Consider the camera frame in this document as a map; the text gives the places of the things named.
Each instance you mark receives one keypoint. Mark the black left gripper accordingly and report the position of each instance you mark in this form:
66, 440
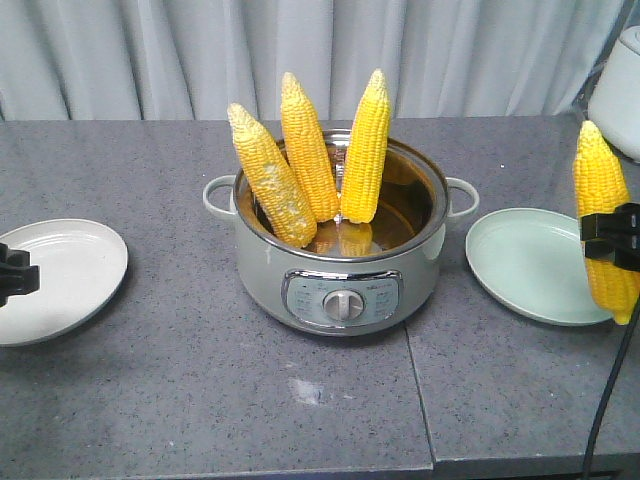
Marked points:
18, 275

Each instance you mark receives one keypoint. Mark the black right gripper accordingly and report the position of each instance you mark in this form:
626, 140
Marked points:
613, 237

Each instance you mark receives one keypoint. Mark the bright yellow corn cob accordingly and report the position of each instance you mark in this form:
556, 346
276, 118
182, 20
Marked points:
600, 187
366, 152

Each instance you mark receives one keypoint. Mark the bright yellow upright corn cob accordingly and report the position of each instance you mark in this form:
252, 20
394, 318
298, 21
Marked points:
366, 152

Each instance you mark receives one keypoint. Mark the pale speckled corn cob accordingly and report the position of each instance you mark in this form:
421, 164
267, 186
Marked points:
271, 179

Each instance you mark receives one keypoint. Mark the orange-yellow corn cob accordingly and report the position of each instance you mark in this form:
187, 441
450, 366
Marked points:
306, 149

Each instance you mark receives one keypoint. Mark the cream white plate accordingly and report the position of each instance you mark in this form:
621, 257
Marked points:
81, 265

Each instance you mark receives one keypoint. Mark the mint green plate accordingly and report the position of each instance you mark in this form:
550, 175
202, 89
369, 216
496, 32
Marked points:
530, 260

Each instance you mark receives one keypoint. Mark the white rice cooker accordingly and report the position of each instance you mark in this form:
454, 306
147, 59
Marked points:
614, 104

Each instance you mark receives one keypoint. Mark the grey pleated curtain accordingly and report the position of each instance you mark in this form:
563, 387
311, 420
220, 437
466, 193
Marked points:
174, 60

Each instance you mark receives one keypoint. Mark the pale green electric cooking pot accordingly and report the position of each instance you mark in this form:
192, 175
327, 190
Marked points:
351, 279

